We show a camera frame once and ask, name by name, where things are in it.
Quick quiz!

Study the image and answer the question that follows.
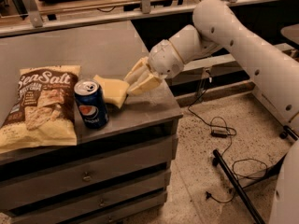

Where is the black stand leg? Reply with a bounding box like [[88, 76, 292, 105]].
[[213, 126, 299, 224]]

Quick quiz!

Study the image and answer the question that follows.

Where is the black floor cable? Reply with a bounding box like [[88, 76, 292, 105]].
[[186, 75, 270, 204]]

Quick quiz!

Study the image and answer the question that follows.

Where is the grey drawer cabinet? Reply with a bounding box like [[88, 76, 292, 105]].
[[0, 119, 180, 224]]

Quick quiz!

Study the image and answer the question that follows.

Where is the blue pepsi can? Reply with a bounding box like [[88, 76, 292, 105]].
[[74, 79, 108, 129]]

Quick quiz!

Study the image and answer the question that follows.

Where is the sea salt chips bag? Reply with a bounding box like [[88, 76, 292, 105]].
[[0, 65, 80, 153]]

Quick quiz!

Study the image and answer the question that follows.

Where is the metal rail frame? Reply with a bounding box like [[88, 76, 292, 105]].
[[0, 0, 299, 38]]

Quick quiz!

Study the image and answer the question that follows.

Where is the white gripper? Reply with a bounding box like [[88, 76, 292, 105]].
[[124, 40, 184, 95]]

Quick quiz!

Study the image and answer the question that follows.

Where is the black power adapter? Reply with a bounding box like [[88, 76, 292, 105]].
[[211, 130, 228, 138]]

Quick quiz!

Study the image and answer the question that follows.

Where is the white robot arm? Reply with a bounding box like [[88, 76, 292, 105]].
[[124, 0, 299, 224]]

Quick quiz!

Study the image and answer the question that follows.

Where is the yellow sponge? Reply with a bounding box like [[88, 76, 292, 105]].
[[93, 75, 129, 109]]

